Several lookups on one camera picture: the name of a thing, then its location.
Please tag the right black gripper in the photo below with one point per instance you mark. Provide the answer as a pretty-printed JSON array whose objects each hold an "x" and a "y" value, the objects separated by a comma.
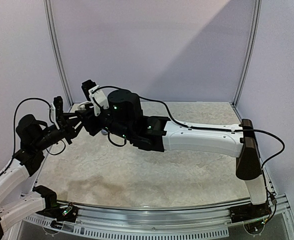
[{"x": 90, "y": 120}]

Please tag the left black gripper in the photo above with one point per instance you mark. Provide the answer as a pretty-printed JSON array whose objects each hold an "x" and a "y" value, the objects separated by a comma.
[{"x": 67, "y": 130}]

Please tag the white earbud charging case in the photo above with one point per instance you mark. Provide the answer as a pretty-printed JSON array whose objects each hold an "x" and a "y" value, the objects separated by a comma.
[{"x": 84, "y": 105}]

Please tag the purple earbud charging case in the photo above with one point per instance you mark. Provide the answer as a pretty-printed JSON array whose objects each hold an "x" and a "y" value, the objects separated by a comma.
[{"x": 104, "y": 132}]

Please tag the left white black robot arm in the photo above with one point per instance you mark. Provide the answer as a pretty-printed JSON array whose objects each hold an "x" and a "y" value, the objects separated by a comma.
[{"x": 36, "y": 136}]

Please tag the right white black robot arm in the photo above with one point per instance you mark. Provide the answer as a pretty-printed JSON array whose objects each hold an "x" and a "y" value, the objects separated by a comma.
[{"x": 120, "y": 113}]

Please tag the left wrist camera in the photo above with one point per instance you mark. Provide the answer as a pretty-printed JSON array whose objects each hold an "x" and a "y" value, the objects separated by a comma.
[{"x": 53, "y": 114}]

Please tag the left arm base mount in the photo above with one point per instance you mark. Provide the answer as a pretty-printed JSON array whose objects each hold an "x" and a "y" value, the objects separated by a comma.
[{"x": 61, "y": 212}]

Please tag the left aluminium frame post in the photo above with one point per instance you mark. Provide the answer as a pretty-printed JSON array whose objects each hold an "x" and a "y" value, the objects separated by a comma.
[{"x": 56, "y": 51}]

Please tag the aluminium frame post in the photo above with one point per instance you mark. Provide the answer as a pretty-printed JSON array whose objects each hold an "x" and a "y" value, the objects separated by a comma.
[
  {"x": 248, "y": 53},
  {"x": 56, "y": 51}
]

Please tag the aluminium front rail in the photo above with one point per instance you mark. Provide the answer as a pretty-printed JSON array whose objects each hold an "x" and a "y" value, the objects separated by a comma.
[{"x": 208, "y": 222}]

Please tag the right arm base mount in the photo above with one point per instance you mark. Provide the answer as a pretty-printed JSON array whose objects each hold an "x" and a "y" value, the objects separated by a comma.
[{"x": 264, "y": 212}]

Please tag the right aluminium frame post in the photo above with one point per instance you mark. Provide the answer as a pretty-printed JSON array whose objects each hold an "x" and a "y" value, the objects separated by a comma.
[{"x": 248, "y": 53}]

